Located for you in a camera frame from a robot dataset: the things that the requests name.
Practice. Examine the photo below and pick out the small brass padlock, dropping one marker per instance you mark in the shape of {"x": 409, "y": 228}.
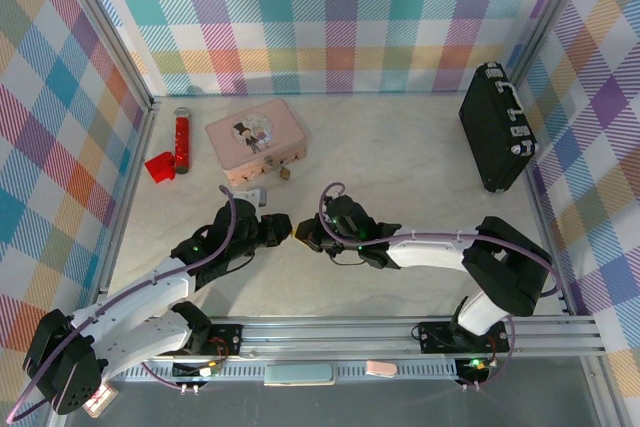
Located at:
{"x": 284, "y": 173}

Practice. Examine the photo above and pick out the red glitter tube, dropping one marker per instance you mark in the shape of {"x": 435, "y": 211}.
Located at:
{"x": 182, "y": 142}

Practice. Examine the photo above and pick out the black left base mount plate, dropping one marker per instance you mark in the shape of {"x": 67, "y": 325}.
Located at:
{"x": 225, "y": 339}

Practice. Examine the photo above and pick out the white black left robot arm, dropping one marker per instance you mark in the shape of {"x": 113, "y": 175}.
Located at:
{"x": 150, "y": 292}

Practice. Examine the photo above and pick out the pink small eraser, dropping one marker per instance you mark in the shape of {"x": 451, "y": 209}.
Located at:
{"x": 381, "y": 368}

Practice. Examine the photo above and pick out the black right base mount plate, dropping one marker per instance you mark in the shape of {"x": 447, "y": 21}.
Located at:
{"x": 435, "y": 337}

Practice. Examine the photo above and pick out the red white playing card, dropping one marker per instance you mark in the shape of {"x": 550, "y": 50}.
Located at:
{"x": 101, "y": 398}

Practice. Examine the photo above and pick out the aluminium frame rail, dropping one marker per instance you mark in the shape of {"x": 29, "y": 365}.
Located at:
{"x": 350, "y": 339}

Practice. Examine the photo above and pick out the base circuit board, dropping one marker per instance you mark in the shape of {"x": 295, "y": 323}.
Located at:
{"x": 475, "y": 366}
{"x": 202, "y": 371}

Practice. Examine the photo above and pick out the black briefcase with silver fittings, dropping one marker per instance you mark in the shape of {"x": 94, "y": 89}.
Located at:
{"x": 492, "y": 132}

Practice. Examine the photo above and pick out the left base circuit board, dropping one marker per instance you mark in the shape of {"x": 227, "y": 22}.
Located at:
{"x": 202, "y": 371}

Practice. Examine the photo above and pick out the right base circuit board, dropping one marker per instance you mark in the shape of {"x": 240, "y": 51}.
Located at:
{"x": 475, "y": 366}

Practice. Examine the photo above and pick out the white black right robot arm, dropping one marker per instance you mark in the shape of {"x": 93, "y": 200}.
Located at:
{"x": 425, "y": 249}

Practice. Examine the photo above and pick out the aluminium frame post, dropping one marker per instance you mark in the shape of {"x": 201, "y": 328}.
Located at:
{"x": 545, "y": 12}
{"x": 110, "y": 32}

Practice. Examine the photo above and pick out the pink tin box with cartoon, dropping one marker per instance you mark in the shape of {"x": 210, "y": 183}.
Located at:
{"x": 255, "y": 139}

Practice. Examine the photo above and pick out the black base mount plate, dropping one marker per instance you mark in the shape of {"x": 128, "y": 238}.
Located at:
{"x": 225, "y": 339}
{"x": 435, "y": 337}

